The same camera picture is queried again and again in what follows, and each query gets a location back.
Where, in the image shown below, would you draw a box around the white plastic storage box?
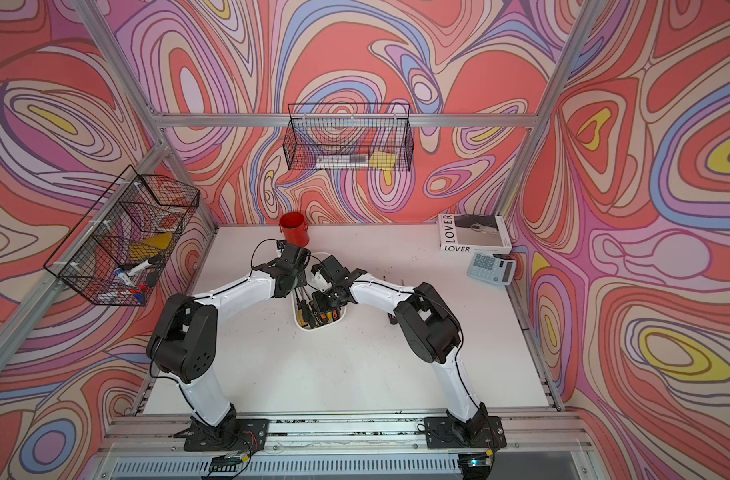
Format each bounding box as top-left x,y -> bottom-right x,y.
291,252 -> 347,332

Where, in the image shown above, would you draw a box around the black yellow dotted screwdriver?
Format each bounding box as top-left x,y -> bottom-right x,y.
309,295 -> 324,328

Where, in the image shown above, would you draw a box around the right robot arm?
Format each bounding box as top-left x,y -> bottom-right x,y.
311,255 -> 496,447

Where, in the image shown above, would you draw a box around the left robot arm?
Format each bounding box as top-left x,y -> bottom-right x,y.
147,240 -> 311,453

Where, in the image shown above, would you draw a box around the red metal cup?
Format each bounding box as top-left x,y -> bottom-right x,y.
279,211 -> 310,248

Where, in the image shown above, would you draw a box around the yellow sponge in basket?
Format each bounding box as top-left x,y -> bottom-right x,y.
368,151 -> 399,171

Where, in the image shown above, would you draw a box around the white Lover book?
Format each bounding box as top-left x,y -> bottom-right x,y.
437,214 -> 512,255

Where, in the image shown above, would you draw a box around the markers in left basket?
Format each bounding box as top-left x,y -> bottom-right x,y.
97,254 -> 163,306

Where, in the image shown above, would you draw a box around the grey calculator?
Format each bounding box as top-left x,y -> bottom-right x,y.
467,253 -> 517,287

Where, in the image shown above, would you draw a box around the black ribbed handle screwdriver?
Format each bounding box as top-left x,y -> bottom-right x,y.
294,288 -> 310,330

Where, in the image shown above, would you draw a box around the black wire basket on rail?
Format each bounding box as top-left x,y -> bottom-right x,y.
283,101 -> 415,172

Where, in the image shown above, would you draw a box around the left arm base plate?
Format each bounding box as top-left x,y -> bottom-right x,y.
179,418 -> 269,453

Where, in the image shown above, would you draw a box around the black wire basket left wall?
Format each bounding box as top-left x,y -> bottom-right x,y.
44,166 -> 200,307

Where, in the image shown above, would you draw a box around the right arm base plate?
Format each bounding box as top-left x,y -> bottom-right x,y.
417,416 -> 508,452

